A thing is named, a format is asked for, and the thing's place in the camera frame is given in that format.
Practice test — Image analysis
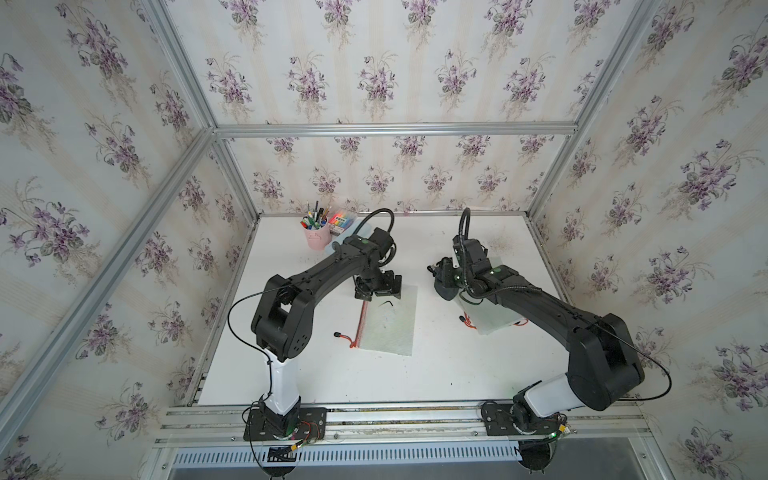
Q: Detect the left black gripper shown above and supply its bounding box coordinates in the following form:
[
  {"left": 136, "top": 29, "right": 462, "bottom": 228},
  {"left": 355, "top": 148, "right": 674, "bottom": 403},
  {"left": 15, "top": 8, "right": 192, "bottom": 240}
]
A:
[{"left": 356, "top": 266, "right": 403, "bottom": 300}]

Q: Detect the mesh document bag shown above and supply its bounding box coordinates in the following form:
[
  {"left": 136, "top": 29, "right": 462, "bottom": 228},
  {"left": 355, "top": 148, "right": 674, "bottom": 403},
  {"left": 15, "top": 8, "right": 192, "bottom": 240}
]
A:
[
  {"left": 334, "top": 285, "right": 418, "bottom": 357},
  {"left": 453, "top": 256, "right": 530, "bottom": 336}
]

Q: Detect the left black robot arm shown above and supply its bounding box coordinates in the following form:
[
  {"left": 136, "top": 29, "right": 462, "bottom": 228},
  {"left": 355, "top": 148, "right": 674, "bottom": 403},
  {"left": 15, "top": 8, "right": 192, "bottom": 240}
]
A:
[{"left": 226, "top": 208, "right": 402, "bottom": 431}]

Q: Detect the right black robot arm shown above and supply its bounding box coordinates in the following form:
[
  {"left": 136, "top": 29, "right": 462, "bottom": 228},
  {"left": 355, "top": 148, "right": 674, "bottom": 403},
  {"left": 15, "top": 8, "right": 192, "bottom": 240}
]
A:
[{"left": 430, "top": 209, "right": 662, "bottom": 441}]

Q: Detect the light blue pencil case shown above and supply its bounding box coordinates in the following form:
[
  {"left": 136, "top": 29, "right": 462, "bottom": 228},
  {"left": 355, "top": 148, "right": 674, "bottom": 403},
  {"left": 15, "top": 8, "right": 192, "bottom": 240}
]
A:
[{"left": 324, "top": 218, "right": 373, "bottom": 254}]

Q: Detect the colourful marker box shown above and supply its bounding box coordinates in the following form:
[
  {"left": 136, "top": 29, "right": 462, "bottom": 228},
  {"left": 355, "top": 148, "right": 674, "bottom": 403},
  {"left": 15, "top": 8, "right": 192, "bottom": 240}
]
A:
[{"left": 327, "top": 210, "right": 357, "bottom": 235}]

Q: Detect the pink pen cup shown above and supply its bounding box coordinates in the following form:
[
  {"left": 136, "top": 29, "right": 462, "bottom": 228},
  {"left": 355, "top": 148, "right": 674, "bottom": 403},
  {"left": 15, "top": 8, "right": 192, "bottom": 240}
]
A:
[{"left": 304, "top": 224, "right": 332, "bottom": 251}]

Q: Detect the white ventilation grille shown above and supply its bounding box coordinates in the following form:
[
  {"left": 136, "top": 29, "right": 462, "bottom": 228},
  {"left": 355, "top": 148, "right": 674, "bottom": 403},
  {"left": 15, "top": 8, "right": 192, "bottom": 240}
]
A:
[{"left": 171, "top": 441, "right": 522, "bottom": 469}]

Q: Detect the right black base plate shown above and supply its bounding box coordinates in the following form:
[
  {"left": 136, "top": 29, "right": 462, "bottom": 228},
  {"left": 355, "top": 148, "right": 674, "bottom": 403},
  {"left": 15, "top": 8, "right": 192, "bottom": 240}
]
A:
[{"left": 480, "top": 400, "right": 567, "bottom": 437}]

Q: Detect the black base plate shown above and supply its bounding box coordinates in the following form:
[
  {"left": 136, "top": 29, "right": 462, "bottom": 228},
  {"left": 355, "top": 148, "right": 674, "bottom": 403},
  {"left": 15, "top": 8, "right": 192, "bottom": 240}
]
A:
[
  {"left": 243, "top": 406, "right": 328, "bottom": 442},
  {"left": 480, "top": 400, "right": 567, "bottom": 437}
]

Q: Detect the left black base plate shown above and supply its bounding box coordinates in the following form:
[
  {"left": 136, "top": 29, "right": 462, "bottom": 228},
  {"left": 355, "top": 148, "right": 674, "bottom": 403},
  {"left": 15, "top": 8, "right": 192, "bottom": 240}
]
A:
[{"left": 243, "top": 406, "right": 328, "bottom": 442}]

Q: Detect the aluminium mounting rail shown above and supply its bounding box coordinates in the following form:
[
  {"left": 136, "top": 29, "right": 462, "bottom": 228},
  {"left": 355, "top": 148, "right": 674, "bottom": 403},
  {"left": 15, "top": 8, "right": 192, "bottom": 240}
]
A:
[{"left": 150, "top": 400, "right": 652, "bottom": 448}]

